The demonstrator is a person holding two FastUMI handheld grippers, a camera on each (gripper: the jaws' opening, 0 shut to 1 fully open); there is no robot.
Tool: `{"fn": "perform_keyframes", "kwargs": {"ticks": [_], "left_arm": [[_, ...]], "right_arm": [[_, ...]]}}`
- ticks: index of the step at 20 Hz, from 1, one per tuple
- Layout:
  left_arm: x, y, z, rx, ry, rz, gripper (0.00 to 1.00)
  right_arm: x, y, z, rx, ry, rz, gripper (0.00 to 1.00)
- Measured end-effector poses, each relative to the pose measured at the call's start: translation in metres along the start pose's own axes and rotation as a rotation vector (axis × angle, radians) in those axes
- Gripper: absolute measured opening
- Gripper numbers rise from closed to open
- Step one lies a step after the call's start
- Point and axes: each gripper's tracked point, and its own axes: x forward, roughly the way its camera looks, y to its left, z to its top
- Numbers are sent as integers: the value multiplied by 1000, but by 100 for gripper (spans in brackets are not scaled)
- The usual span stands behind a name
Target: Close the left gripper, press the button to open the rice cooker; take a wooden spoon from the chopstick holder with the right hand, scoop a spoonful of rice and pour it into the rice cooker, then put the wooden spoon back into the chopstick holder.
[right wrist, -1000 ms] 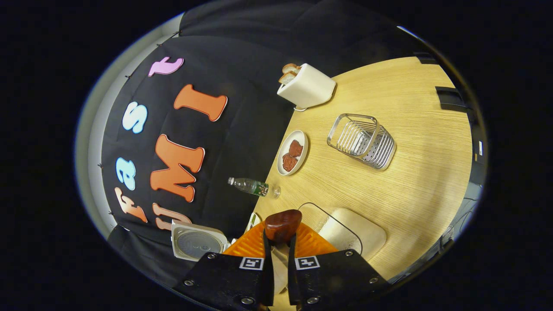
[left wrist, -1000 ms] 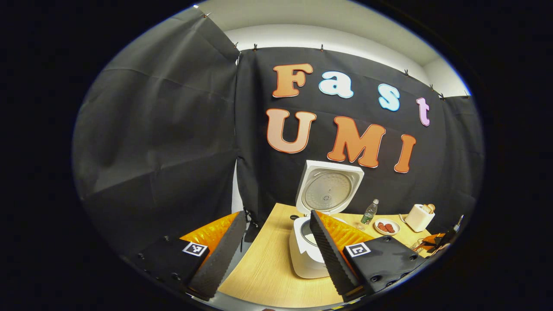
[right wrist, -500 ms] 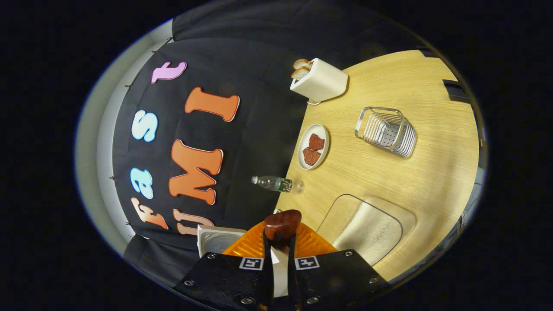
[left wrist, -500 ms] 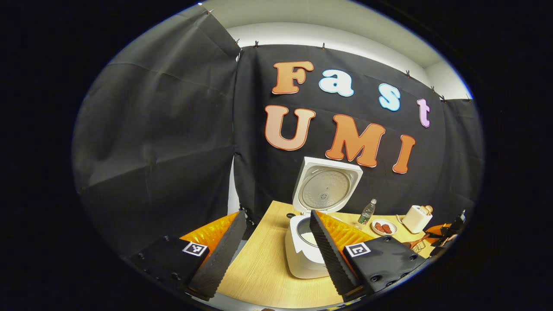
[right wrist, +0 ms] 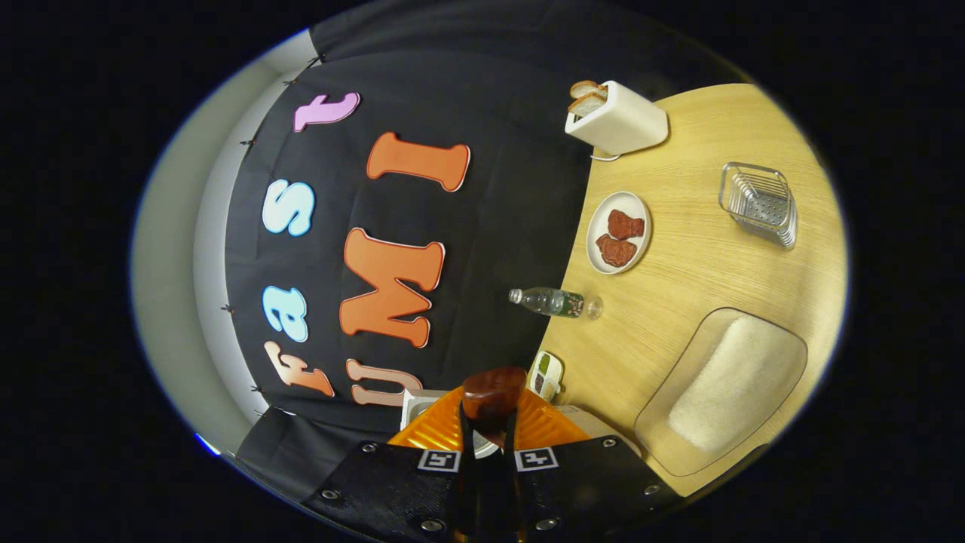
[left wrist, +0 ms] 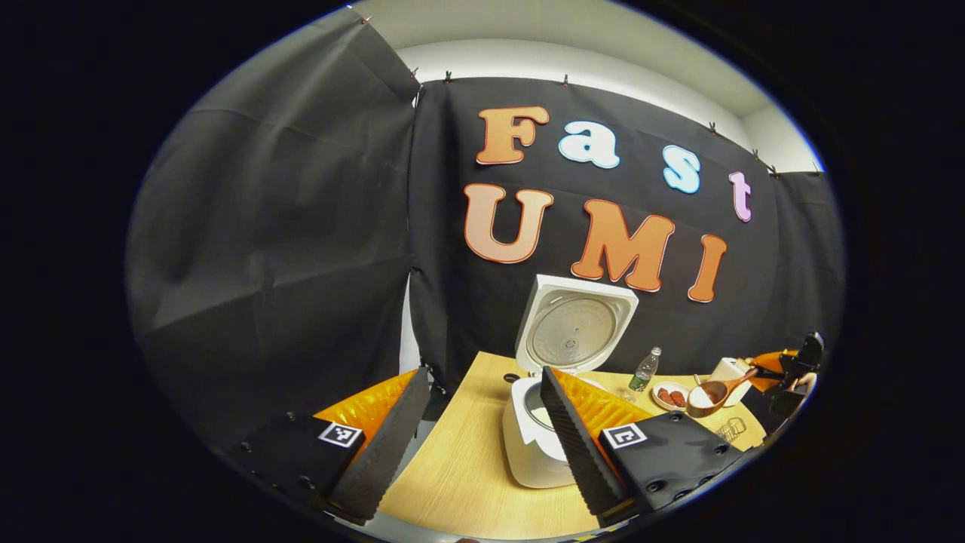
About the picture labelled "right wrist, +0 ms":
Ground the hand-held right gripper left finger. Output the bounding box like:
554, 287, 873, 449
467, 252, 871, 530
302, 386, 483, 542

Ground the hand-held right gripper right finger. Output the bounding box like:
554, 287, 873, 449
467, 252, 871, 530
498, 388, 679, 542

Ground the white rice cooker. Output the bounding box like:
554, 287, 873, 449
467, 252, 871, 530
400, 388, 643, 461

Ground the brown wooden spoon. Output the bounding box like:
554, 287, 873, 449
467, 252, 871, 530
456, 367, 528, 542

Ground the clear tray of white rice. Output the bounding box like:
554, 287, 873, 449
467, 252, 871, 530
633, 306, 809, 477

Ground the metal wire chopstick holder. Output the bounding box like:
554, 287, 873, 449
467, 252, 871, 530
718, 161, 798, 250

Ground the small white seasoning dish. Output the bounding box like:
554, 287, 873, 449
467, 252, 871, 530
528, 350, 565, 403

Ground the clear plastic water bottle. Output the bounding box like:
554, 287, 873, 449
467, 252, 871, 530
508, 287, 604, 321

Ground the black backdrop cloth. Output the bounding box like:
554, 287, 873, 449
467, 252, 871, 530
192, 0, 755, 505

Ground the white plate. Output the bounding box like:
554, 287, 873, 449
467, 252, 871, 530
586, 190, 653, 275

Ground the white toaster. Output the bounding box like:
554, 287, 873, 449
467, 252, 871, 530
564, 80, 670, 156

